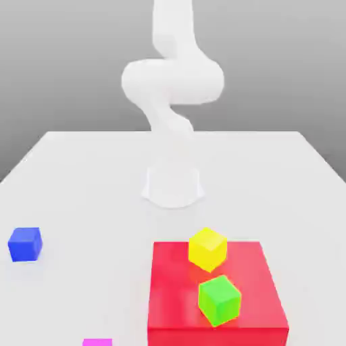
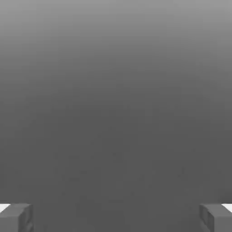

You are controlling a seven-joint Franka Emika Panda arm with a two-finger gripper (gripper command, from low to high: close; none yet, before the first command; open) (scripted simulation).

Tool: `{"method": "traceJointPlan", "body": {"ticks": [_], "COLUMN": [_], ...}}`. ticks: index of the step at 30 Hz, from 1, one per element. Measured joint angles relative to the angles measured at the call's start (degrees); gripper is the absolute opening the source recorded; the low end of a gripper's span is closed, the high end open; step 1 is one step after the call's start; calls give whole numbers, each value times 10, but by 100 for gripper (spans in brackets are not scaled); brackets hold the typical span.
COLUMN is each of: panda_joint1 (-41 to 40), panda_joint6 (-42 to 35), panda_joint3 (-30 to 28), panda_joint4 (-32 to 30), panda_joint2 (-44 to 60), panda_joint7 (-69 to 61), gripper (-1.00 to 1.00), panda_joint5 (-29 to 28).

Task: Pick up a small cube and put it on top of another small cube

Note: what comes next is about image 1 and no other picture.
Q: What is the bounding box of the small blue cube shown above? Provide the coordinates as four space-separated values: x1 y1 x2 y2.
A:
7 226 43 263

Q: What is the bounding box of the large red box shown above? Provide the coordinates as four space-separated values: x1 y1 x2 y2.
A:
147 241 290 346

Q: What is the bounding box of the small magenta cube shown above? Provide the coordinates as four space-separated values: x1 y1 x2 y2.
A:
82 338 113 346

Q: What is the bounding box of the small yellow cube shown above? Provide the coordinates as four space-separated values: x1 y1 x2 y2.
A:
188 226 228 273

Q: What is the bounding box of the small green cube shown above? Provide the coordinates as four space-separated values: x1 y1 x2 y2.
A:
197 274 242 328

